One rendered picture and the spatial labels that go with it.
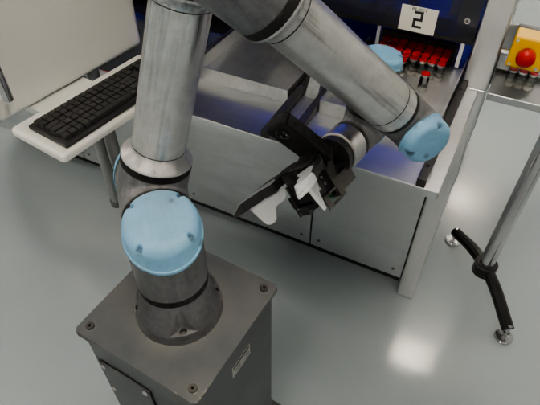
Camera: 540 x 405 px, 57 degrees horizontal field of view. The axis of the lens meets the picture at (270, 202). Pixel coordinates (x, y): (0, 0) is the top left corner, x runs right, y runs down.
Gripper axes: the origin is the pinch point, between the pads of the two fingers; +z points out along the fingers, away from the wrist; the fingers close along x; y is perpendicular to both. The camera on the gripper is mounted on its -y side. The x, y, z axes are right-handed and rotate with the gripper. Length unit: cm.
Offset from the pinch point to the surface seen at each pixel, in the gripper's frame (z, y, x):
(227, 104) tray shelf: -35, -14, 34
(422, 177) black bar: -34.8, 16.5, -3.2
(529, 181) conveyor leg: -95, 50, 5
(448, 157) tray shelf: -47, 18, -3
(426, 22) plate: -71, -6, 0
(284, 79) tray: -51, -12, 29
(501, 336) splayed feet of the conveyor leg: -85, 100, 31
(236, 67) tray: -49, -21, 39
